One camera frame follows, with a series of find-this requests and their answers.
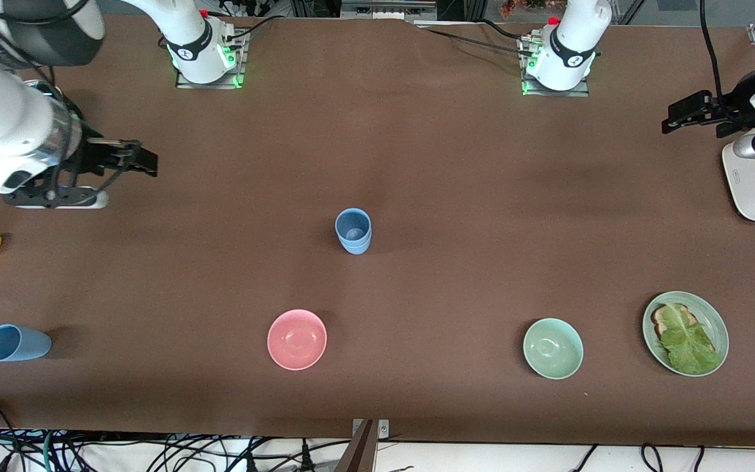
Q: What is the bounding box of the blue plastic cup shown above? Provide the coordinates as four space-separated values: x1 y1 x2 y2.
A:
335 208 373 251
0 324 52 363

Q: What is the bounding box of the dark blue saucepan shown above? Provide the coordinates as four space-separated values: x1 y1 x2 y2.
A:
0 79 85 196

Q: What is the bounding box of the glass lid blue knob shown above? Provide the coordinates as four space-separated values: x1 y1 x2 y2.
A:
24 79 65 99

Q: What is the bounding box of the green plate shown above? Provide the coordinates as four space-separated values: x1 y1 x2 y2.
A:
642 291 729 377

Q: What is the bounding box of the toast slice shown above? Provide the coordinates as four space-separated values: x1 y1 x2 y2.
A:
651 303 703 340

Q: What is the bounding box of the pink bowl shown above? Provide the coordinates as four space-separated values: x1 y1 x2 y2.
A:
267 309 328 371

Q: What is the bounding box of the mint green bowl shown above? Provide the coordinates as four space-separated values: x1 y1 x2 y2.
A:
523 318 584 380

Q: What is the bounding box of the grey metal box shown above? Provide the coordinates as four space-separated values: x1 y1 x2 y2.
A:
340 0 438 22

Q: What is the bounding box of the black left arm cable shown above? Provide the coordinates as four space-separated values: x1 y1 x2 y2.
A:
699 0 726 107

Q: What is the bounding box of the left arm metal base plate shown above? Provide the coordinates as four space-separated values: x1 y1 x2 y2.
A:
520 34 590 98

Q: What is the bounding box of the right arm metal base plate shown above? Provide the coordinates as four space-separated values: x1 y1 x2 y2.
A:
175 29 247 90

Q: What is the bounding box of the black base cable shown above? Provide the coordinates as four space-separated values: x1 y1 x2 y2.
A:
228 13 288 41
416 18 537 57

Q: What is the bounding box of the looped black cable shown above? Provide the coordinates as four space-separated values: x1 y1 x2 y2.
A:
639 442 665 472

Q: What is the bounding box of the aluminium frame bracket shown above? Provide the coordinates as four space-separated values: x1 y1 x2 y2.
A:
335 419 391 472

